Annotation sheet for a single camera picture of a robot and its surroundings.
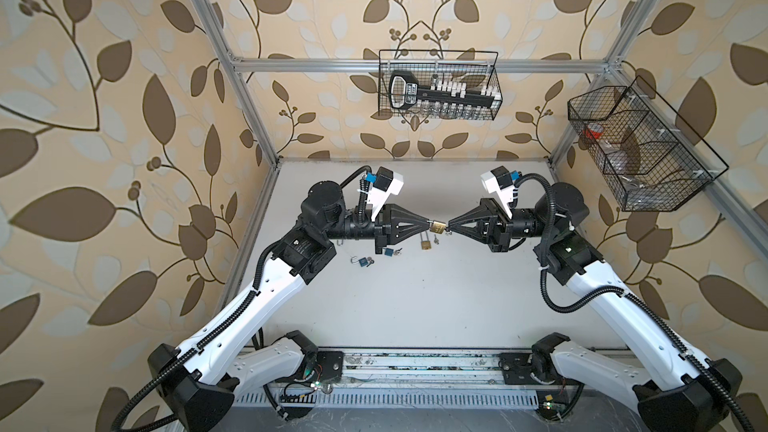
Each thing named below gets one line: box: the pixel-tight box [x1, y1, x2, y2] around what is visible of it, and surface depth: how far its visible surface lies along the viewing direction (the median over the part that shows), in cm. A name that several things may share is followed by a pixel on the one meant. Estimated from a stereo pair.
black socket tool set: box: [389, 70, 502, 110], surface depth 85 cm
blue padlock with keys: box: [350, 256, 375, 267], surface depth 95 cm
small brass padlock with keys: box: [430, 220, 453, 245], surface depth 56 cm
